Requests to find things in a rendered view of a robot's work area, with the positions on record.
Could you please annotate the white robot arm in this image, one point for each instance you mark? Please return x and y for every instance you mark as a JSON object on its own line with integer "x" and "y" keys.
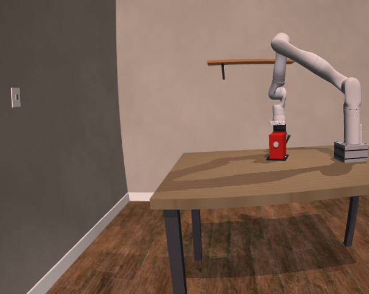
{"x": 348, "y": 86}

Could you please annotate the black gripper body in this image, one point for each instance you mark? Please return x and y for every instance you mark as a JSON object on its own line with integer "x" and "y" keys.
{"x": 279, "y": 128}

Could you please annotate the red box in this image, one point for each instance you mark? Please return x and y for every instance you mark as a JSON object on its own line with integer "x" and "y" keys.
{"x": 277, "y": 146}

